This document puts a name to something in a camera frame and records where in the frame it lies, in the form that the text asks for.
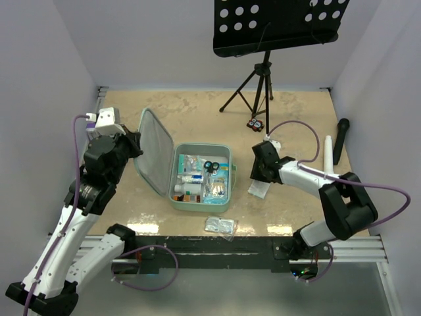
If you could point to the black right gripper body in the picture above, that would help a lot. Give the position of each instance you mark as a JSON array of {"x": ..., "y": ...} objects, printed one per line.
[{"x": 258, "y": 172}]

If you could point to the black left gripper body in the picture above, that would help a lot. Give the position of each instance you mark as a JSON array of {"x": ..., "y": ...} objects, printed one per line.
[{"x": 127, "y": 147}]

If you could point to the zip bag with plasters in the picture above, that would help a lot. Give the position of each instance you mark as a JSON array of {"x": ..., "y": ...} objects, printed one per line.
[{"x": 259, "y": 189}]

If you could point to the black handled scissors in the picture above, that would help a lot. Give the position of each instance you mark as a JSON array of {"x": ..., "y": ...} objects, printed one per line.
[{"x": 211, "y": 167}]

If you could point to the teal packet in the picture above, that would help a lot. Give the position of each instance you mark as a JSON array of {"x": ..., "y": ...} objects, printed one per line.
[{"x": 189, "y": 163}]

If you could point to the mint green medicine case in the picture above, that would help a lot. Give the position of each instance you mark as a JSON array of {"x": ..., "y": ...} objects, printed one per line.
[{"x": 158, "y": 165}]

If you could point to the small clear packet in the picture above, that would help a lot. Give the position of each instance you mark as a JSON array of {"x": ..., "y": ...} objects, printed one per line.
[{"x": 226, "y": 228}]

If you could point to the white plastic bottle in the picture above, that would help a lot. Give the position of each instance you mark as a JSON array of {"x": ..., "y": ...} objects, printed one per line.
[{"x": 189, "y": 189}]

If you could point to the white bandage roll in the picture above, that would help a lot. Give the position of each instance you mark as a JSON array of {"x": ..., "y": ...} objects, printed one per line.
[{"x": 192, "y": 179}]

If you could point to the amber medicine bottle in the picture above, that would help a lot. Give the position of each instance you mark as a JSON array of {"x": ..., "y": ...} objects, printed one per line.
[{"x": 188, "y": 198}]

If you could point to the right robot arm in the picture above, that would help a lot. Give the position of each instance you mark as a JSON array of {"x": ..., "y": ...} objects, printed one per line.
[{"x": 346, "y": 205}]

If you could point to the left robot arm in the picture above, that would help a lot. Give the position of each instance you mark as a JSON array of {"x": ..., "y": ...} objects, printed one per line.
[{"x": 54, "y": 284}]

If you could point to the red owl toy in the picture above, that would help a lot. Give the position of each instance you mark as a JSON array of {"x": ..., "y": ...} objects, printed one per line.
[{"x": 255, "y": 125}]

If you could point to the purple metronome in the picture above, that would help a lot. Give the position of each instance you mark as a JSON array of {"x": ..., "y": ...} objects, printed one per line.
[{"x": 90, "y": 130}]

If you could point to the white microphone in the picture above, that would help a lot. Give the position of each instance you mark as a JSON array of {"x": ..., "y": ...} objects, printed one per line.
[{"x": 328, "y": 155}]

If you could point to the black microphone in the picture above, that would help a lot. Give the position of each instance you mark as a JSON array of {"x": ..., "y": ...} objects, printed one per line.
[{"x": 342, "y": 128}]

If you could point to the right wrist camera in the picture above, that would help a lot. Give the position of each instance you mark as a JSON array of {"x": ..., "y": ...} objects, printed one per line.
[{"x": 276, "y": 144}]

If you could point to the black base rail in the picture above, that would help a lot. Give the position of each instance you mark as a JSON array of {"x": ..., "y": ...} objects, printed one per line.
[{"x": 275, "y": 254}]

